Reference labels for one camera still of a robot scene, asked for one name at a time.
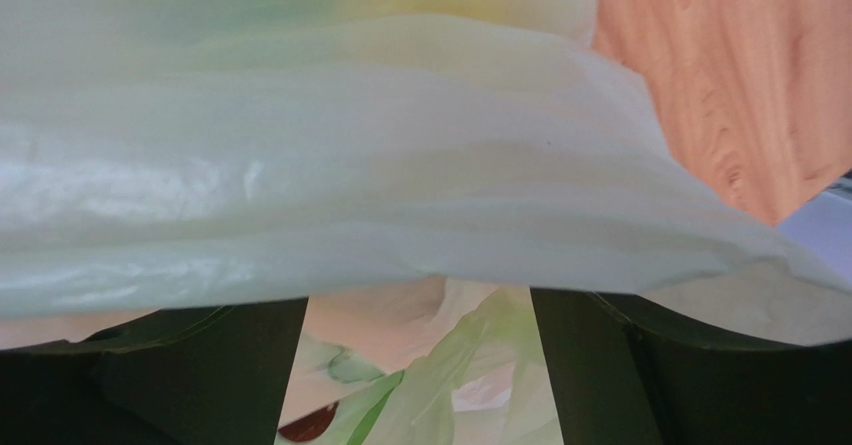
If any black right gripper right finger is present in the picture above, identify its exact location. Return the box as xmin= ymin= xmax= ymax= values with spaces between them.
xmin=531 ymin=288 xmax=851 ymax=444

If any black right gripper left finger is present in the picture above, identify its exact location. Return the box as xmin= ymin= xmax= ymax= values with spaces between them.
xmin=1 ymin=299 xmax=307 ymax=444

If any light green plastic bag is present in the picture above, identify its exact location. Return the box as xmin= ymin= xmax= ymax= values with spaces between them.
xmin=1 ymin=0 xmax=851 ymax=444

